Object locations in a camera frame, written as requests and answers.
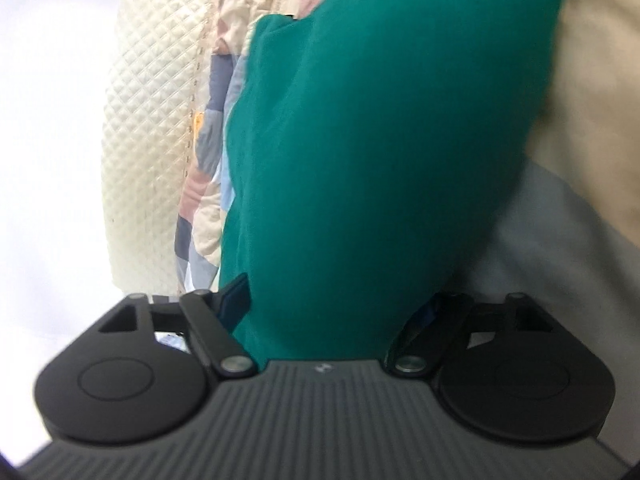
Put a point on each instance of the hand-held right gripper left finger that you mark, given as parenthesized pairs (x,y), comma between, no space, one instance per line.
(235,301)

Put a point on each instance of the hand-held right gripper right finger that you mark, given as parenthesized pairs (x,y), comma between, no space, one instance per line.
(429,312)

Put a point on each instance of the green hoodie with cream stripes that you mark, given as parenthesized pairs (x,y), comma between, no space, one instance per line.
(375,160)

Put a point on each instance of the small orange item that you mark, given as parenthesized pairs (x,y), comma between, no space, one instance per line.
(199,122)

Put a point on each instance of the cream quilted headboard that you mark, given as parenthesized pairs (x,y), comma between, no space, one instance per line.
(150,135)

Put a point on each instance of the pastel patchwork blanket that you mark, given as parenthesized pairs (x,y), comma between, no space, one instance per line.
(600,110)

